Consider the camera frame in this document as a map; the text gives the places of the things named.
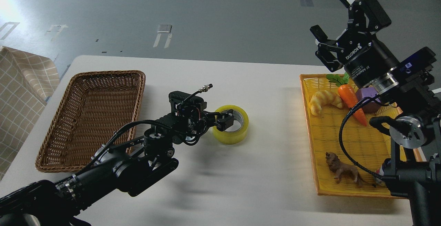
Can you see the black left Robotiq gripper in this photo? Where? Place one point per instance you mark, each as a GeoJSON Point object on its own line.
{"type": "Point", "coordinates": [221, 120]}

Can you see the grey floor outlet box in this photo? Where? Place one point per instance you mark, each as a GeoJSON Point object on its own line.
{"type": "Point", "coordinates": [164, 28]}

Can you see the brown wicker basket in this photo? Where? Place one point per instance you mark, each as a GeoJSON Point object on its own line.
{"type": "Point", "coordinates": [93, 107]}

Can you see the purple foam cube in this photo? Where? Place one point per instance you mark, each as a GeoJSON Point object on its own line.
{"type": "Point", "coordinates": [372, 107]}

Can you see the orange toy carrot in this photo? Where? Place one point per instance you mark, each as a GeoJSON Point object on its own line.
{"type": "Point", "coordinates": [347, 94]}

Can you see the brown toy lion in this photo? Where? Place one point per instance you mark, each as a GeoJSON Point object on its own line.
{"type": "Point", "coordinates": [339, 168]}

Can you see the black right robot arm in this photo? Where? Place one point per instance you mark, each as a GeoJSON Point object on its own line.
{"type": "Point", "coordinates": [413, 171]}

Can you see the toy croissant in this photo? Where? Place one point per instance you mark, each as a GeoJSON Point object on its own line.
{"type": "Point", "coordinates": [322, 98]}

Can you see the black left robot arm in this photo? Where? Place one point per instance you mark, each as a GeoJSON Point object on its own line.
{"type": "Point", "coordinates": [135, 158]}

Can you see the yellow plastic tray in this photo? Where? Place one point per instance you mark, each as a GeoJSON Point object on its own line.
{"type": "Point", "coordinates": [364, 144]}

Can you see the yellow tape roll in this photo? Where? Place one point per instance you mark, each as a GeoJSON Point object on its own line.
{"type": "Point", "coordinates": [235, 136]}

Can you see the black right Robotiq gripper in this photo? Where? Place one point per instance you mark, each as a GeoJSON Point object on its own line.
{"type": "Point", "coordinates": [359, 52]}

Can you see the small jar with red lid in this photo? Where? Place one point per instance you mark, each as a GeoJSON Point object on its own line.
{"type": "Point", "coordinates": [380, 172]}

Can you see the beige checkered cloth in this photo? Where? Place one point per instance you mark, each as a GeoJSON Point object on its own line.
{"type": "Point", "coordinates": [27, 81]}

